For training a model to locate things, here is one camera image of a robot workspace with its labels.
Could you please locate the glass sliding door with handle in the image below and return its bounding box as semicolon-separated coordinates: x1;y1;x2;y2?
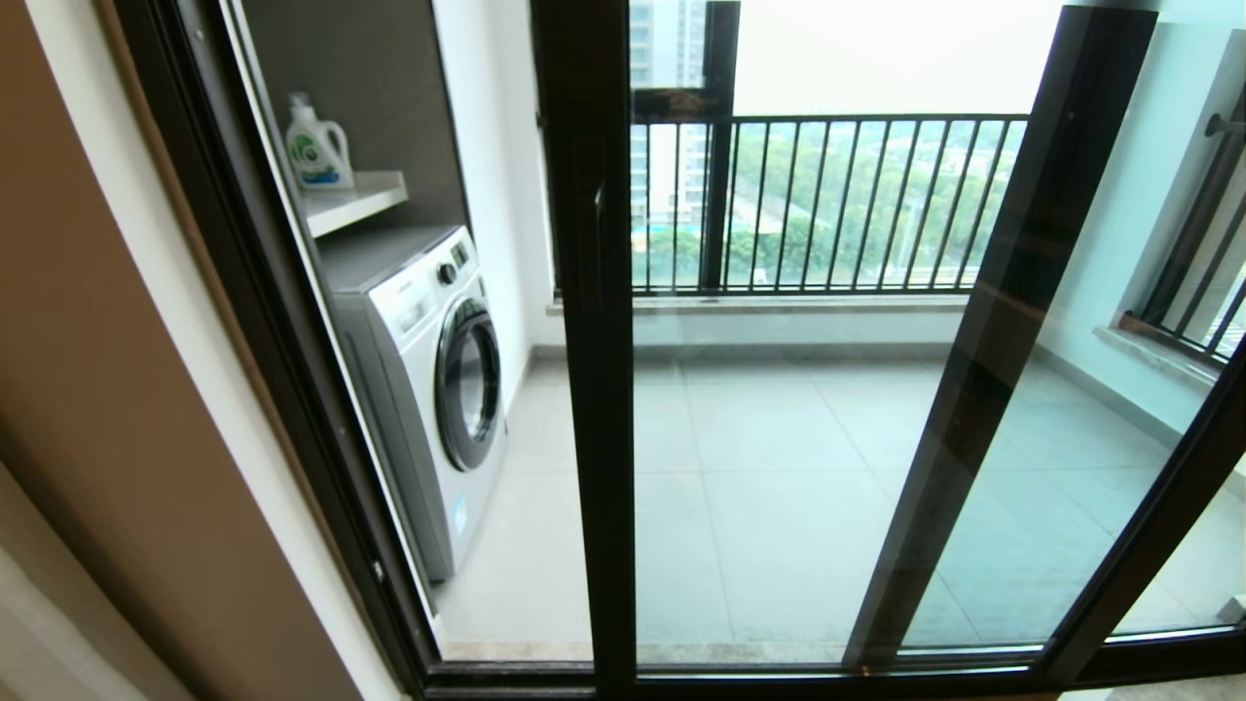
533;0;1246;701

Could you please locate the long stone window sill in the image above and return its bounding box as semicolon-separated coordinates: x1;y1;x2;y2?
545;293;974;318

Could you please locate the silver front-load washing machine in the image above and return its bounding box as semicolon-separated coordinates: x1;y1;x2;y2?
321;226;509;583

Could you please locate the white shelf board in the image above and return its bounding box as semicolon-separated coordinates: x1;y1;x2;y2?
304;171;410;240

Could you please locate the black balcony railing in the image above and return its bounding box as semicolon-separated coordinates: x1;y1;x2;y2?
628;114;1031;296

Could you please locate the dark brown cabinet panel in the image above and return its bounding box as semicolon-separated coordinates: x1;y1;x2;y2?
238;0;470;240

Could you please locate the white detergent bottle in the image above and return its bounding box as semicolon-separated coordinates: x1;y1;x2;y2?
284;93;355;192

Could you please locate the black framed glass door panel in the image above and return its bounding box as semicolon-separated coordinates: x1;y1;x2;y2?
842;0;1246;683

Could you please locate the short stone window sill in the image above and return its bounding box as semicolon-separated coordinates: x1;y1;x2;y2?
1092;321;1246;415

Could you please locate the black window frame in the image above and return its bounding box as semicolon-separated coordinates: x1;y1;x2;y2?
628;0;743;296

